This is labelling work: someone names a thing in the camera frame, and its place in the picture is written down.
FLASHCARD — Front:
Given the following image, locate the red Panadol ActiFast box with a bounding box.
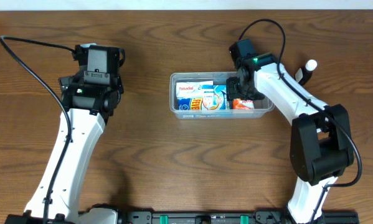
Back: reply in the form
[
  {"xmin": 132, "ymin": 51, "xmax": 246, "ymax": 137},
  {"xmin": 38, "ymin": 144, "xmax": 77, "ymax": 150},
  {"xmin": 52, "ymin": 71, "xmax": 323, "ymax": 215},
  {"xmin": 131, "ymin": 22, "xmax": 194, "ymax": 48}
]
[{"xmin": 231, "ymin": 98, "xmax": 254, "ymax": 110}]

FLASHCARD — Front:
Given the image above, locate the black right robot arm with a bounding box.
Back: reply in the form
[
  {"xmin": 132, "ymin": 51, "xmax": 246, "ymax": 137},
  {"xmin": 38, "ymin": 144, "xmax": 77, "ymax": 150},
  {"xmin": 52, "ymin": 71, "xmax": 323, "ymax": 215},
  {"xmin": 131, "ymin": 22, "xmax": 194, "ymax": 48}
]
[{"xmin": 229, "ymin": 52, "xmax": 359, "ymax": 223}]

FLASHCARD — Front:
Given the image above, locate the clear plastic container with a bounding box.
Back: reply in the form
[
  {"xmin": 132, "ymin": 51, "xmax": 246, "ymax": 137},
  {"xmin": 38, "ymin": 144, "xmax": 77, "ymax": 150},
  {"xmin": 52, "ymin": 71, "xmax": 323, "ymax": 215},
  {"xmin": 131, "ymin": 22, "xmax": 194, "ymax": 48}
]
[{"xmin": 169, "ymin": 72, "xmax": 275, "ymax": 119}]

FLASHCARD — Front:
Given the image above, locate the black mounting rail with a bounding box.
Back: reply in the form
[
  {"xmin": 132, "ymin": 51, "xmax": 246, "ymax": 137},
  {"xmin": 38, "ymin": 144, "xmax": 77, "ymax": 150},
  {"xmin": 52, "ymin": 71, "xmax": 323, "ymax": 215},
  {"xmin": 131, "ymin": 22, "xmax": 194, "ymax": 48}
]
[{"xmin": 123, "ymin": 210, "xmax": 361, "ymax": 224}]

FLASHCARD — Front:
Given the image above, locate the blue Kool Fever box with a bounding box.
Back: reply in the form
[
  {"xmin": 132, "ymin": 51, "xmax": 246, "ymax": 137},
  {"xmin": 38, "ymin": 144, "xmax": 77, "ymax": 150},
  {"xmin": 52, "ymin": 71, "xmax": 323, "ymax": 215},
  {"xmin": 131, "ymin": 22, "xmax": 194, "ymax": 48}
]
[{"xmin": 176, "ymin": 85, "xmax": 229, "ymax": 111}]

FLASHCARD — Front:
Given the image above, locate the dark syrup bottle white cap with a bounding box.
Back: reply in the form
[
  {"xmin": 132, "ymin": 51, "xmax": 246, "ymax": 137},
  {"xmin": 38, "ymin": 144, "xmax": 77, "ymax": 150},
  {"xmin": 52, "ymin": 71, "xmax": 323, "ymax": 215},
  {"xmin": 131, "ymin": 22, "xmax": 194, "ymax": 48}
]
[{"xmin": 295, "ymin": 59, "xmax": 318, "ymax": 86}]

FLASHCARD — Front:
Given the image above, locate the white blue Panadol box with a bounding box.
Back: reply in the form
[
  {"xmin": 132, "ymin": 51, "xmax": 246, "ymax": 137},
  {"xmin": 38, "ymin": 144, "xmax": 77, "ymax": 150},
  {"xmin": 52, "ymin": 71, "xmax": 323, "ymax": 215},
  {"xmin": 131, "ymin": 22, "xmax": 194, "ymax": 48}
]
[{"xmin": 176, "ymin": 81, "xmax": 214, "ymax": 98}]

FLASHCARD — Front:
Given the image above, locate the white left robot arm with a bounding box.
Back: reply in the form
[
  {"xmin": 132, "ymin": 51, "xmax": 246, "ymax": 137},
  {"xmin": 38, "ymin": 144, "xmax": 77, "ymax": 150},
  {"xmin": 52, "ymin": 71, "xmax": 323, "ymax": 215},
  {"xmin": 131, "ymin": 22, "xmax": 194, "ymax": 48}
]
[{"xmin": 6, "ymin": 70, "xmax": 124, "ymax": 223}]

